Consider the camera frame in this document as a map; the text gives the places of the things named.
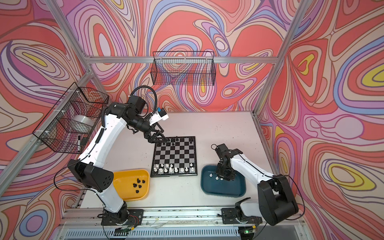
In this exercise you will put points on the black wire basket left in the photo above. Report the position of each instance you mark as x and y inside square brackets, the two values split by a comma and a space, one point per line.
[58, 131]

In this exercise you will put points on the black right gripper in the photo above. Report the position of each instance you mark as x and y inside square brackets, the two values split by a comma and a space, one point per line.
[220, 174]

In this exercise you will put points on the black wire basket back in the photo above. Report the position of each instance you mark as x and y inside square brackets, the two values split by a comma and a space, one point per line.
[183, 68]

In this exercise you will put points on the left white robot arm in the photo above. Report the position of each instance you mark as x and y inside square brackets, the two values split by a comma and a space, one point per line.
[89, 169]

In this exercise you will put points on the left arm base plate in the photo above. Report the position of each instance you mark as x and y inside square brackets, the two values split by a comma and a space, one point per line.
[130, 217]

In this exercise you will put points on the yellow plastic tray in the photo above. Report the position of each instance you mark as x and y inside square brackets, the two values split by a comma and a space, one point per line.
[132, 185]

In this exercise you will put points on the black white chess board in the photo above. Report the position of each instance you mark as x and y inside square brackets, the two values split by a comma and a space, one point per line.
[174, 157]

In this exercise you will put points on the black wire basket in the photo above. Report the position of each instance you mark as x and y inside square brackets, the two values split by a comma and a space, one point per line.
[183, 68]
[58, 131]

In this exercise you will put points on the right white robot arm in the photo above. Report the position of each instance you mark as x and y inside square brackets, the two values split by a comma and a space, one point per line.
[276, 201]

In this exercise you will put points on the white roll in basket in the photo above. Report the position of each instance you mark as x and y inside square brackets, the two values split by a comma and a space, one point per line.
[83, 120]

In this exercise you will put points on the black marker in basket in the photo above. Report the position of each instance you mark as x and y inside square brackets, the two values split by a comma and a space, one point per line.
[79, 147]

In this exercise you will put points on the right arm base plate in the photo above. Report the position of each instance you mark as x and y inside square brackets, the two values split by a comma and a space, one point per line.
[231, 216]

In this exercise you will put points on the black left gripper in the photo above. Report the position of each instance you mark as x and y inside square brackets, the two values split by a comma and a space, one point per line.
[152, 139]

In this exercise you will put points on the teal plastic tray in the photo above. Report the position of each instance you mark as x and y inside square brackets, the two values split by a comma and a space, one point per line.
[212, 184]

